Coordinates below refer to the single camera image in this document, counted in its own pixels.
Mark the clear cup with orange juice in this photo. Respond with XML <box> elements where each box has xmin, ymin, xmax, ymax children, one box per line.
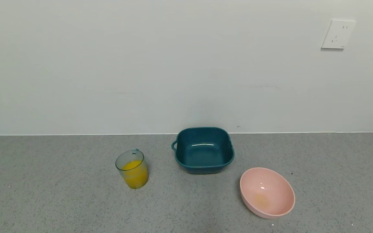
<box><xmin>115</xmin><ymin>149</ymin><xmax>149</xmax><ymax>189</ymax></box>

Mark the orange juice liquid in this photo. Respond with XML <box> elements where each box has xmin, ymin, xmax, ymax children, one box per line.
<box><xmin>122</xmin><ymin>160</ymin><xmax>149</xmax><ymax>189</ymax></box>

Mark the pink plastic bowl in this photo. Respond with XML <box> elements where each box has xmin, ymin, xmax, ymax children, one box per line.
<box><xmin>240</xmin><ymin>167</ymin><xmax>296</xmax><ymax>219</ymax></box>

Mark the dark teal square basin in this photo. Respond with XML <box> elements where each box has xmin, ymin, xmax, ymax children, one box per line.
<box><xmin>171</xmin><ymin>127</ymin><xmax>235</xmax><ymax>174</ymax></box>

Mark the white wall socket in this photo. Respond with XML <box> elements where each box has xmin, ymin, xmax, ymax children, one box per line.
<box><xmin>321</xmin><ymin>19</ymin><xmax>357</xmax><ymax>50</ymax></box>

